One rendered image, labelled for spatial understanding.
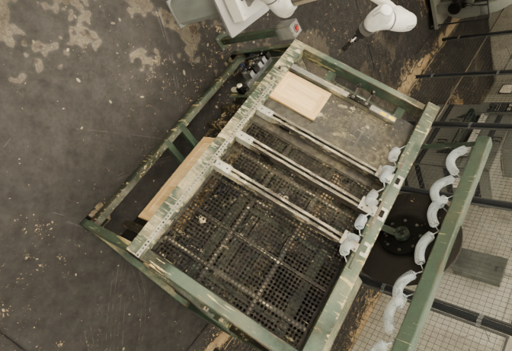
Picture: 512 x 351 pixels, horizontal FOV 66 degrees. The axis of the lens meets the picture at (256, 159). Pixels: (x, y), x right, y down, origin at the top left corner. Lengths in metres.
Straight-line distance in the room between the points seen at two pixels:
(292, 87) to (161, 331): 2.56
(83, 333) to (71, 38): 2.31
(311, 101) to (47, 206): 2.15
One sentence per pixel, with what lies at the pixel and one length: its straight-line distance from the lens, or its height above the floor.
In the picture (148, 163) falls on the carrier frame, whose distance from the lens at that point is 3.35.
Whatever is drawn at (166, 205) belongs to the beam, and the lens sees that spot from 2.70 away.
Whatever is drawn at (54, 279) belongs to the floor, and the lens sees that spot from 3.46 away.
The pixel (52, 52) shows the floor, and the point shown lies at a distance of 3.25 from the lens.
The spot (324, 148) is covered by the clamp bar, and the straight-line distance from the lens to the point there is 2.94.
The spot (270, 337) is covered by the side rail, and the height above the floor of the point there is 1.63.
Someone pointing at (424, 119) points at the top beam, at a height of 1.82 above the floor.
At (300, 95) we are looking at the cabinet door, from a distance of 3.23.
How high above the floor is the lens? 3.07
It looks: 45 degrees down
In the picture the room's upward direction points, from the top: 98 degrees clockwise
